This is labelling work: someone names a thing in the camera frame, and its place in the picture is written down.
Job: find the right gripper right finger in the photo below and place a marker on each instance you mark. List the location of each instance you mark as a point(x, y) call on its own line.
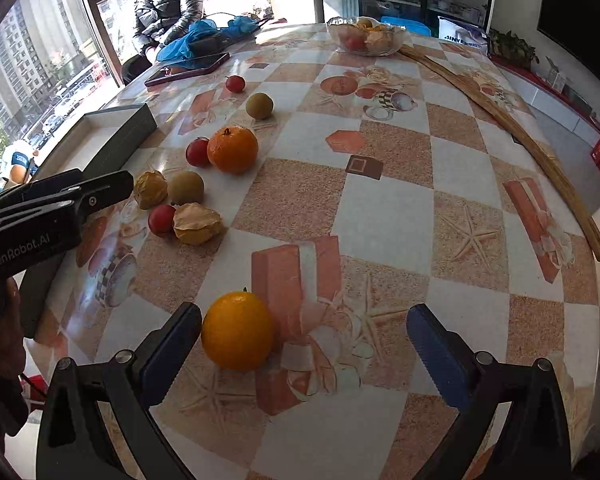
point(534, 442)

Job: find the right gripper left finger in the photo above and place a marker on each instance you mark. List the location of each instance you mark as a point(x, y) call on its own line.
point(73, 442)

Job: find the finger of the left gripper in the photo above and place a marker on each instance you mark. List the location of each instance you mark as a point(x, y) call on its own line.
point(88, 196)
point(41, 187)

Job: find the small papery husk fruit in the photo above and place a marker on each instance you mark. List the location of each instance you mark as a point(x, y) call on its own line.
point(150, 189)

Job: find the large papery husk fruit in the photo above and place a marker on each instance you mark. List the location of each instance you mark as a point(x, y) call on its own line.
point(195, 224)

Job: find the smooth orange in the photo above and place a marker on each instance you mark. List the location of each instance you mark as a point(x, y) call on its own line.
point(238, 332)

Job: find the operator left hand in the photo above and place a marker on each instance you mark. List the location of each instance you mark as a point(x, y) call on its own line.
point(13, 409)

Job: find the white shallow tray box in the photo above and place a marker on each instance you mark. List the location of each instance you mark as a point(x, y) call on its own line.
point(99, 143)

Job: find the brown kiwi near husks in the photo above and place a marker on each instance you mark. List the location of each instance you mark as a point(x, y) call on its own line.
point(186, 187)

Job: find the dark red tablet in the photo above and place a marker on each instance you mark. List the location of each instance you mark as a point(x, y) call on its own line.
point(201, 66)

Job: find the wrinkled mandarin orange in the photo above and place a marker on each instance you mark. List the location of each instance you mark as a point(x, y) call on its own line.
point(233, 149)

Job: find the brown kiwi far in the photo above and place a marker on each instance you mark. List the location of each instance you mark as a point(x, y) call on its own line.
point(259, 106)

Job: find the blue cloth bag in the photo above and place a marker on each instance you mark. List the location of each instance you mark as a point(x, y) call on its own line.
point(205, 38)

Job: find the person in black jacket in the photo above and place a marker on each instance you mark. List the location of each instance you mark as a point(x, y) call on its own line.
point(158, 23)

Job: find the long wooden plank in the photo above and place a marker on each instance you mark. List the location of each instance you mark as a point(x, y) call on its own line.
point(554, 173)

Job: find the glass fruit bowl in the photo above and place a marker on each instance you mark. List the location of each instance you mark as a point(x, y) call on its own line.
point(366, 36)

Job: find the blue plastic crate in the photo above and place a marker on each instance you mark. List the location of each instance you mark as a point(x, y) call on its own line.
point(415, 27)

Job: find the potted green plant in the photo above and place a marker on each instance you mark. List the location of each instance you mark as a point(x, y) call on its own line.
point(512, 49)

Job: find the white printed bag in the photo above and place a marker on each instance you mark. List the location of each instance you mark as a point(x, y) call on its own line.
point(461, 33)

